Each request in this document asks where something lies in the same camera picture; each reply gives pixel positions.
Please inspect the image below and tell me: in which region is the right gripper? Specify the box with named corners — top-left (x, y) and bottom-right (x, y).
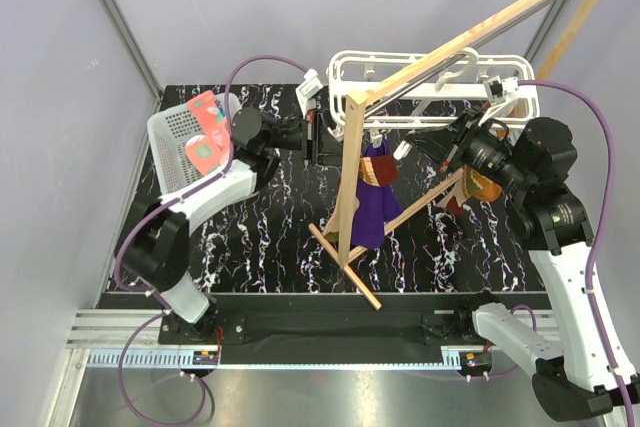
top-left (405, 105), bottom-right (529, 193)

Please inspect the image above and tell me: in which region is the pink dotted sock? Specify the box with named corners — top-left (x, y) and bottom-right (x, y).
top-left (185, 132), bottom-right (231, 176)
top-left (187, 90), bottom-right (230, 149)

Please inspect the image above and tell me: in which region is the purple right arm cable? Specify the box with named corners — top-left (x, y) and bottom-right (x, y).
top-left (507, 79), bottom-right (640, 427)

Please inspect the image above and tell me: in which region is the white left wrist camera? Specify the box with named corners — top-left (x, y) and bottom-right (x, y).
top-left (295, 69), bottom-right (323, 116)

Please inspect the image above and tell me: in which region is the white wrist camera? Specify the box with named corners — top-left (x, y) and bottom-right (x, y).
top-left (479, 76), bottom-right (526, 125)
top-left (295, 69), bottom-right (323, 116)

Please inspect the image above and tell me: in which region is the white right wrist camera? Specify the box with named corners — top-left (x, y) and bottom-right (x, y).
top-left (479, 76), bottom-right (526, 125)

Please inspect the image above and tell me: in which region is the white plastic basket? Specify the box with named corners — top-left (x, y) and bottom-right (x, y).
top-left (147, 92), bottom-right (241, 194)

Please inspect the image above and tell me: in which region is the aluminium rail frame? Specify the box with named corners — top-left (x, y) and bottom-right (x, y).
top-left (46, 294), bottom-right (551, 426)

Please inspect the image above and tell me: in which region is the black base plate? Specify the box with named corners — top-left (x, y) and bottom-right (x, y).
top-left (158, 291), bottom-right (566, 366)

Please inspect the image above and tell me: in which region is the striped beige sock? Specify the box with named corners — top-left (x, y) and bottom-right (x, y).
top-left (439, 167), bottom-right (485, 215)
top-left (324, 151), bottom-right (400, 243)

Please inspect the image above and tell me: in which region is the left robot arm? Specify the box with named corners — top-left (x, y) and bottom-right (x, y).
top-left (114, 108), bottom-right (342, 343)

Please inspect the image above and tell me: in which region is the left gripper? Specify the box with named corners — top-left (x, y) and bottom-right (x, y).
top-left (264, 109), bottom-right (362, 169)

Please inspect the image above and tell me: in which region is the purple sock pair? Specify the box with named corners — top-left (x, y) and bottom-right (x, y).
top-left (339, 139), bottom-right (406, 250)

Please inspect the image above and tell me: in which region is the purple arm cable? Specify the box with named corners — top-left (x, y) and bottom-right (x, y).
top-left (507, 79), bottom-right (640, 427)
top-left (113, 54), bottom-right (311, 423)

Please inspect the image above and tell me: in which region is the white clip hanger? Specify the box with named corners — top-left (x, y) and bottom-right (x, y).
top-left (323, 48), bottom-right (540, 145)

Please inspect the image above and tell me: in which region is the wooden clothes rack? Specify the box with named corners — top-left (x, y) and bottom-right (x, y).
top-left (308, 0), bottom-right (636, 311)

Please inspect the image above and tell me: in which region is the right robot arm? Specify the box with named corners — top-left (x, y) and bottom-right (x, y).
top-left (405, 108), bottom-right (639, 422)

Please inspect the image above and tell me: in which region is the orange sock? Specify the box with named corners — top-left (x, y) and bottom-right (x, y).
top-left (468, 122), bottom-right (512, 202)

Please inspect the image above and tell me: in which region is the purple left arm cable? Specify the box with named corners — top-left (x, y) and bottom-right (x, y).
top-left (113, 54), bottom-right (311, 423)

